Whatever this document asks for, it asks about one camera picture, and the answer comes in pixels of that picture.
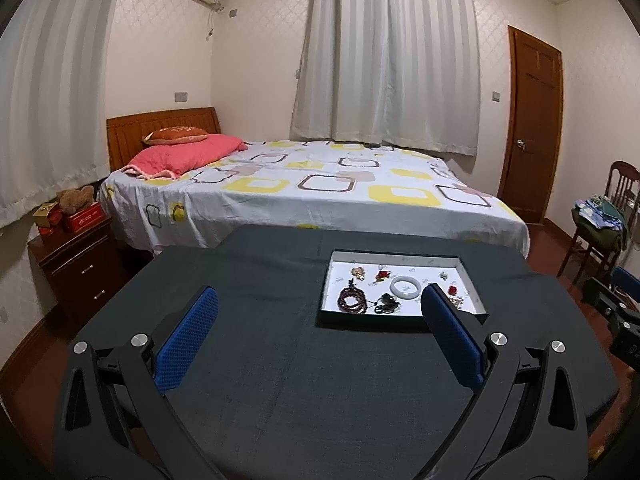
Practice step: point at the white jade bangle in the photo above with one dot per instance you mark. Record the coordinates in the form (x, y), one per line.
(400, 293)

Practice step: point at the red knot tassel charm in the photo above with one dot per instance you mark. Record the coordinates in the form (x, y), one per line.
(384, 275)

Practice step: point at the small red charm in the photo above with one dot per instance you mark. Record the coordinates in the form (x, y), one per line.
(452, 290)

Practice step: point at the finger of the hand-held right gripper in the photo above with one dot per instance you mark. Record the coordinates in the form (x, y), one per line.
(627, 282)
(597, 295)

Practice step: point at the wall switch panel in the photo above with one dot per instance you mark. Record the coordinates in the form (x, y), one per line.
(180, 96)

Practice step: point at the pink pillow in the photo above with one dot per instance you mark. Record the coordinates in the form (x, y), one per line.
(185, 155)

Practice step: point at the pile of clothes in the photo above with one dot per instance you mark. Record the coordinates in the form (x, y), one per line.
(600, 220)

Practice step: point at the wooden headboard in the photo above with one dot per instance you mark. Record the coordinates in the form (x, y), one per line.
(125, 135)

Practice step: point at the dark grey tablecloth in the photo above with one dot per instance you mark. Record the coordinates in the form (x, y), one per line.
(300, 360)

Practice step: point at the red gift box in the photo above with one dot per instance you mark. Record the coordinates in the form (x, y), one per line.
(85, 220)

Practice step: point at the white side curtain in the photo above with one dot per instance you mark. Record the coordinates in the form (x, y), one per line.
(55, 110)

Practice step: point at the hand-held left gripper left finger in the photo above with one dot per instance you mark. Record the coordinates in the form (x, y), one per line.
(187, 340)

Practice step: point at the bed with patterned sheet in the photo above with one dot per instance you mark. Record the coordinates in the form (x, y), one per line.
(325, 195)

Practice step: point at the brown teddy bear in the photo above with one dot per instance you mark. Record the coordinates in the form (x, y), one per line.
(75, 199)

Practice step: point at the wooden chair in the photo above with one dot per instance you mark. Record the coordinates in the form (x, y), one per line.
(622, 175)

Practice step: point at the golden brown charm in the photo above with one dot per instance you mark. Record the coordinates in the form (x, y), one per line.
(357, 274)

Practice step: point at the white window curtain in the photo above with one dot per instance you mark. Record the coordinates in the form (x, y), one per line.
(390, 60)

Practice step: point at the white printed tray box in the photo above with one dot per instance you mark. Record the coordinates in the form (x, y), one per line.
(425, 264)

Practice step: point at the gold gift box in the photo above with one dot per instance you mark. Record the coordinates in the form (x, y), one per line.
(46, 214)

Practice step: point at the brown wooden door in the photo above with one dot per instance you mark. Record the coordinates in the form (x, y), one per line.
(532, 130)

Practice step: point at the orange patterned pillow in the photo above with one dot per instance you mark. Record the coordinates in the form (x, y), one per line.
(175, 135)

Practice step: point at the dark wooden nightstand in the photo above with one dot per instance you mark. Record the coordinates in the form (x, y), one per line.
(80, 270)

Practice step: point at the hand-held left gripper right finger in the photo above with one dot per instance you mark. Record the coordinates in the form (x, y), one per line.
(452, 335)

